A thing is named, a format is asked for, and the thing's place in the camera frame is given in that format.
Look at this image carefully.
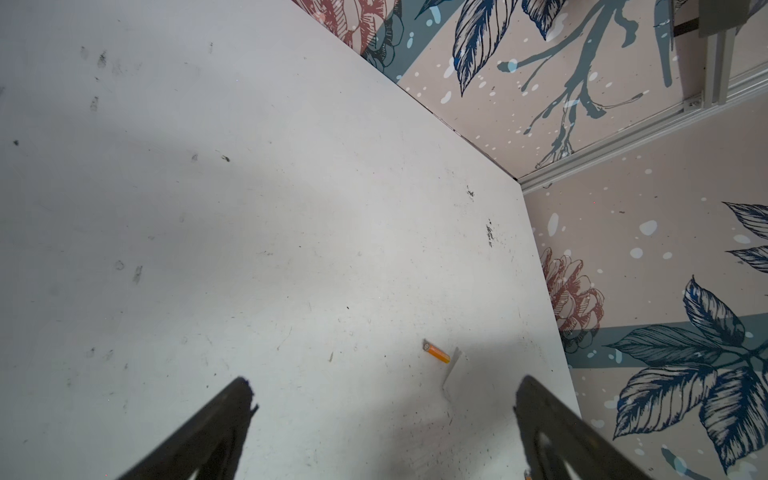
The white battery cover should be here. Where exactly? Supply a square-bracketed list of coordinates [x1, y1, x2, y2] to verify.
[441, 347, 463, 390]

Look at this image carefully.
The orange battery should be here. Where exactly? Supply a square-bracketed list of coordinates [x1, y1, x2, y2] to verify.
[422, 340, 451, 364]

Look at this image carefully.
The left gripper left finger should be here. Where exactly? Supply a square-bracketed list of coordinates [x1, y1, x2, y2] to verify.
[121, 377, 259, 480]

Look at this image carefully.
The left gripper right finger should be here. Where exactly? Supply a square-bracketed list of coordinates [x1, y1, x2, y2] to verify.
[514, 375, 647, 480]

